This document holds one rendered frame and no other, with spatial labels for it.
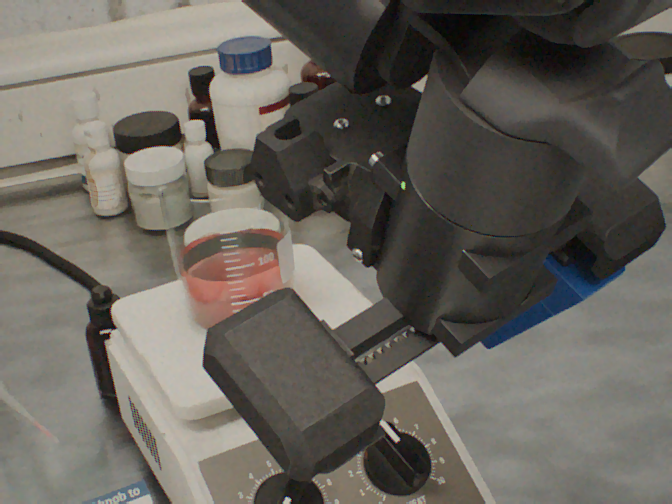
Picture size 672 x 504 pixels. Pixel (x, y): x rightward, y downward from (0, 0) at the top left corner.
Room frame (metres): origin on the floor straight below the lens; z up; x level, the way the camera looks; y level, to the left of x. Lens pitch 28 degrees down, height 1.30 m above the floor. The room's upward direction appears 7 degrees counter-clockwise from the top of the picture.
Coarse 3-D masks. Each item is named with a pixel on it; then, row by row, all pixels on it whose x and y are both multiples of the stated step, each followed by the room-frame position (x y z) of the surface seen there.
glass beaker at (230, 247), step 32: (192, 160) 0.56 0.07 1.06; (224, 160) 0.57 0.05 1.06; (160, 192) 0.53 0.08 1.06; (192, 192) 0.56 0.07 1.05; (224, 192) 0.57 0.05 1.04; (256, 192) 0.51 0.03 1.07; (192, 224) 0.51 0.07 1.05; (224, 224) 0.51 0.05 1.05; (256, 224) 0.51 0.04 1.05; (288, 224) 0.53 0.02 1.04; (192, 256) 0.51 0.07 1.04; (224, 256) 0.51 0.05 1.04; (256, 256) 0.51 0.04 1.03; (288, 256) 0.53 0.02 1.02; (192, 288) 0.52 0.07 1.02; (224, 288) 0.51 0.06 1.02; (256, 288) 0.51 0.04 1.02; (192, 320) 0.52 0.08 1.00
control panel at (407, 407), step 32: (416, 384) 0.49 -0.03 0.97; (384, 416) 0.47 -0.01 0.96; (416, 416) 0.47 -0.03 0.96; (256, 448) 0.45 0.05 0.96; (448, 448) 0.46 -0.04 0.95; (224, 480) 0.44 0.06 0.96; (256, 480) 0.44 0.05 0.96; (320, 480) 0.44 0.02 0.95; (352, 480) 0.44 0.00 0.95; (448, 480) 0.44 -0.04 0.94
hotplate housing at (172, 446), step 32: (128, 352) 0.54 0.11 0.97; (128, 384) 0.52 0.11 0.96; (384, 384) 0.49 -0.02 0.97; (128, 416) 0.54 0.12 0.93; (160, 416) 0.48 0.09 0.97; (224, 416) 0.47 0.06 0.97; (160, 448) 0.48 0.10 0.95; (192, 448) 0.45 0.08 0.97; (224, 448) 0.45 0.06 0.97; (160, 480) 0.49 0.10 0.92; (192, 480) 0.44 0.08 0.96; (480, 480) 0.45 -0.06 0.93
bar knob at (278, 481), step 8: (272, 480) 0.43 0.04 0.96; (280, 480) 0.43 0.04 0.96; (288, 480) 0.42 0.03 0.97; (264, 488) 0.43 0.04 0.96; (272, 488) 0.43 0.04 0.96; (280, 488) 0.43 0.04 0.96; (288, 488) 0.42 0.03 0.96; (296, 488) 0.42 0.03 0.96; (304, 488) 0.42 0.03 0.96; (312, 488) 0.43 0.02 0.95; (256, 496) 0.43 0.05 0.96; (264, 496) 0.43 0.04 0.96; (272, 496) 0.43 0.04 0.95; (280, 496) 0.42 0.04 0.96; (288, 496) 0.42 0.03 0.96; (296, 496) 0.42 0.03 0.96; (304, 496) 0.43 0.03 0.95; (312, 496) 0.43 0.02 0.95; (320, 496) 0.43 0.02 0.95
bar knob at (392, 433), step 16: (400, 432) 0.45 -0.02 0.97; (368, 448) 0.45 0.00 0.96; (384, 448) 0.44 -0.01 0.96; (400, 448) 0.44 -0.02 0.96; (416, 448) 0.45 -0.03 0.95; (368, 464) 0.44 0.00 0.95; (384, 464) 0.44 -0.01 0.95; (400, 464) 0.44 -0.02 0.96; (416, 464) 0.43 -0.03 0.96; (384, 480) 0.44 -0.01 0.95; (400, 480) 0.44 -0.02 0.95; (416, 480) 0.43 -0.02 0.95
